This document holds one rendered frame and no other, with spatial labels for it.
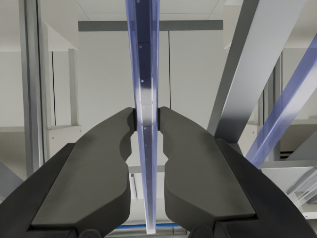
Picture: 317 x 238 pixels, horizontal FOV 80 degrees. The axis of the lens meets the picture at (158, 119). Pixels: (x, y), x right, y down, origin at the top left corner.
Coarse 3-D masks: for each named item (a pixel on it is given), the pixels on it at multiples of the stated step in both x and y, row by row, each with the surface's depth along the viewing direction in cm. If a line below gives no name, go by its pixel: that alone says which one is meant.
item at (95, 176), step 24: (120, 120) 10; (96, 144) 9; (120, 144) 9; (72, 168) 7; (96, 168) 7; (120, 168) 7; (72, 192) 6; (96, 192) 6; (120, 192) 6; (48, 216) 6; (72, 216) 6; (96, 216) 6; (120, 216) 7
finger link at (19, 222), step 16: (48, 160) 8; (64, 160) 8; (32, 176) 7; (48, 176) 7; (16, 192) 6; (32, 192) 6; (48, 192) 6; (0, 208) 6; (16, 208) 6; (32, 208) 6; (0, 224) 5; (16, 224) 5
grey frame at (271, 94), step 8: (272, 72) 56; (272, 80) 56; (264, 88) 58; (272, 88) 56; (264, 96) 58; (272, 96) 57; (264, 104) 58; (272, 104) 57; (264, 112) 58; (264, 120) 58; (272, 152) 57; (272, 160) 57; (312, 224) 60
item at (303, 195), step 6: (312, 180) 25; (306, 186) 26; (312, 186) 25; (300, 192) 27; (306, 192) 26; (312, 192) 26; (294, 198) 28; (300, 198) 27; (306, 198) 27; (300, 204) 29
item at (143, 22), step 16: (128, 0) 8; (144, 0) 8; (128, 16) 8; (144, 16) 8; (128, 32) 8; (144, 32) 8; (144, 48) 9; (144, 64) 10; (144, 80) 10; (144, 96) 11; (144, 112) 12; (144, 128) 13; (144, 144) 14; (144, 160) 15; (144, 176) 17; (144, 192) 20; (144, 208) 23
